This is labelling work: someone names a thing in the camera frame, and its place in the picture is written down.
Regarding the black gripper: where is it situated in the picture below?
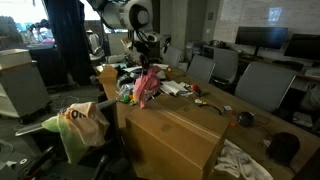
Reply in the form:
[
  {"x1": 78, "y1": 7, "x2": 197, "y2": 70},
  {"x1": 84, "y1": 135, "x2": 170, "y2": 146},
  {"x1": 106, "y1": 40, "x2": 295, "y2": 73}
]
[{"x1": 133, "y1": 39, "x2": 156, "y2": 76}]

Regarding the pink cloth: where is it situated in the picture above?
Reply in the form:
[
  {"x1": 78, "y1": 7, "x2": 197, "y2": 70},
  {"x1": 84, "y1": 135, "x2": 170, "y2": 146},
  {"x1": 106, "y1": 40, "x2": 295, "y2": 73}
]
[{"x1": 132, "y1": 65, "x2": 162, "y2": 110}]

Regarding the peach printed t-shirt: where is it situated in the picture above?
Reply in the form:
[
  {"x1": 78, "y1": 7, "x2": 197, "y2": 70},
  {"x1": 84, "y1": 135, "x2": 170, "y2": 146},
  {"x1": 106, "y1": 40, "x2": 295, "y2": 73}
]
[{"x1": 59, "y1": 101, "x2": 111, "y2": 148}]

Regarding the pale yellow-green towel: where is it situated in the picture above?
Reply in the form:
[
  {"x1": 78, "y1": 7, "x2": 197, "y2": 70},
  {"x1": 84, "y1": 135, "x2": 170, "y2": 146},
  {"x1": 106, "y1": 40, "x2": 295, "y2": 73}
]
[{"x1": 41, "y1": 114, "x2": 89, "y2": 165}]

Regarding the grey office chair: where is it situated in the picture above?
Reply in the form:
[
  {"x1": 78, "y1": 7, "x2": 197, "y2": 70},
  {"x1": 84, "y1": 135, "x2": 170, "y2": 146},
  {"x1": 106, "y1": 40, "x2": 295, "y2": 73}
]
[
  {"x1": 186, "y1": 54, "x2": 217, "y2": 84},
  {"x1": 211, "y1": 48, "x2": 240, "y2": 85},
  {"x1": 163, "y1": 45, "x2": 184, "y2": 69},
  {"x1": 234, "y1": 61, "x2": 298, "y2": 114}
]

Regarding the white office chair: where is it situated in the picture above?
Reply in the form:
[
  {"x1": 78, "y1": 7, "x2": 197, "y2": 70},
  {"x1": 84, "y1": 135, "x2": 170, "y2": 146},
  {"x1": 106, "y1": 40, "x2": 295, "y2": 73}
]
[{"x1": 87, "y1": 33, "x2": 105, "y2": 61}]

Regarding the large brown cardboard box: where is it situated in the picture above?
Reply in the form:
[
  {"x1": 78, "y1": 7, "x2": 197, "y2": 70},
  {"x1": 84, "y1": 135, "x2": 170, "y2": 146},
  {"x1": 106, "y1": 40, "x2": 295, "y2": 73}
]
[{"x1": 124, "y1": 93, "x2": 232, "y2": 180}]

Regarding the dark grey high-back chair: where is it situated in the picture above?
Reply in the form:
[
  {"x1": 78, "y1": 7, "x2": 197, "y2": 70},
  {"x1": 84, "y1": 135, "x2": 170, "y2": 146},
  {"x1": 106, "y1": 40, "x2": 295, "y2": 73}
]
[{"x1": 14, "y1": 98, "x2": 129, "y2": 180}]

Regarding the clear plastic bag pile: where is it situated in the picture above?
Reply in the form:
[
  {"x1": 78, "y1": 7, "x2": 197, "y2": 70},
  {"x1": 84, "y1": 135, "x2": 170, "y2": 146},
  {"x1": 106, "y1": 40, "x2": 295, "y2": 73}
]
[{"x1": 116, "y1": 74, "x2": 134, "y2": 101}]

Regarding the stack of white papers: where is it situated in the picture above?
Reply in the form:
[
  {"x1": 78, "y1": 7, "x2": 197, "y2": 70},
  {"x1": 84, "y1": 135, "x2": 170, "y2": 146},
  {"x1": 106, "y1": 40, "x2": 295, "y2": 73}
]
[{"x1": 159, "y1": 79, "x2": 194, "y2": 98}]

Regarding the black curtain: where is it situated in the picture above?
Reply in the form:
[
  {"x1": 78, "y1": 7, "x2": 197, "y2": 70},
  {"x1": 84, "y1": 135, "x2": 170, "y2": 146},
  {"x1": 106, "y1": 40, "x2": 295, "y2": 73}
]
[{"x1": 42, "y1": 0, "x2": 92, "y2": 87}]

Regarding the Rubik's cube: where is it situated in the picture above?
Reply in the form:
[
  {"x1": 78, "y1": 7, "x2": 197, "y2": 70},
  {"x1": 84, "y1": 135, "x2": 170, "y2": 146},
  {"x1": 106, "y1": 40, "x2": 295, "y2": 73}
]
[{"x1": 222, "y1": 105, "x2": 234, "y2": 115}]

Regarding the black round speaker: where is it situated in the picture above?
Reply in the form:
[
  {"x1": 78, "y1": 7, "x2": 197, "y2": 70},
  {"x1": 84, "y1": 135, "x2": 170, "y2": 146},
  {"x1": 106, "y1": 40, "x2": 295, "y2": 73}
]
[{"x1": 237, "y1": 111, "x2": 256, "y2": 128}]

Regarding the black computer monitor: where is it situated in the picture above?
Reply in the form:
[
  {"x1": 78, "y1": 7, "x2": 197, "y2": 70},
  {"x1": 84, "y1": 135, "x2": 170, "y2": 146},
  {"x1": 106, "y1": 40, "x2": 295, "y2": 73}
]
[
  {"x1": 283, "y1": 33, "x2": 320, "y2": 62},
  {"x1": 234, "y1": 26, "x2": 289, "y2": 58}
]

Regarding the white wheeled cabinet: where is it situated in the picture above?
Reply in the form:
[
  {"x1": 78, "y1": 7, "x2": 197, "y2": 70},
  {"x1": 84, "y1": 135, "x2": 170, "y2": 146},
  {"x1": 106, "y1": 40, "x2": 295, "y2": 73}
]
[{"x1": 0, "y1": 48, "x2": 53, "y2": 125}]

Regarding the white crumpled cloth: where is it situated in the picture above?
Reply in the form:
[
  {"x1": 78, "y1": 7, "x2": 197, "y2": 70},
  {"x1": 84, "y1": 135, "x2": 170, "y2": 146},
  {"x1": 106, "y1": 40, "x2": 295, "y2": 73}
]
[{"x1": 213, "y1": 143, "x2": 274, "y2": 180}]

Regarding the black robot stand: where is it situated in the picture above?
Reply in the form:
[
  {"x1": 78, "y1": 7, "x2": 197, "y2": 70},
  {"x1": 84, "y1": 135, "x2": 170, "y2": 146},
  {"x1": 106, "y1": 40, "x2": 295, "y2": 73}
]
[{"x1": 0, "y1": 146, "x2": 111, "y2": 180}]

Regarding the black keyboard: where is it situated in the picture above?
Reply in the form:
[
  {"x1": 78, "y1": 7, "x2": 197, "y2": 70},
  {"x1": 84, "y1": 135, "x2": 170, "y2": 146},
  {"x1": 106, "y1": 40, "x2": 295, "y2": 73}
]
[{"x1": 272, "y1": 59, "x2": 305, "y2": 72}]

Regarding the black cylinder container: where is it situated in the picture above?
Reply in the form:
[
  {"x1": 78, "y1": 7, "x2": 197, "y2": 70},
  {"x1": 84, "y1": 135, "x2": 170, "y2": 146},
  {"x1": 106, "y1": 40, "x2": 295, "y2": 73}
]
[{"x1": 265, "y1": 131, "x2": 301, "y2": 167}]

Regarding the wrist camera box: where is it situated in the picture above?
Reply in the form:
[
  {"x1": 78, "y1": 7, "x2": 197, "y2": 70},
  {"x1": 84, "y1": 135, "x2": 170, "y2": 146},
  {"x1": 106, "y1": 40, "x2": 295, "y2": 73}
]
[{"x1": 146, "y1": 30, "x2": 165, "y2": 43}]

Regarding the long wooden wall desk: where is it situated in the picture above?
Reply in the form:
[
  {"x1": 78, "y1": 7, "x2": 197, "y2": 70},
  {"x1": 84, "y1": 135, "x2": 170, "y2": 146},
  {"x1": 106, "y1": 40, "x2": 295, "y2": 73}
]
[{"x1": 238, "y1": 54, "x2": 320, "y2": 83}]

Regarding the white wall whiteboard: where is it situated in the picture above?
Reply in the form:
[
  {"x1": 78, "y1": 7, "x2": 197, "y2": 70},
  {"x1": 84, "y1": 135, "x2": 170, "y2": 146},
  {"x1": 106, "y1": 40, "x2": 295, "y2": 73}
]
[{"x1": 213, "y1": 0, "x2": 320, "y2": 44}]

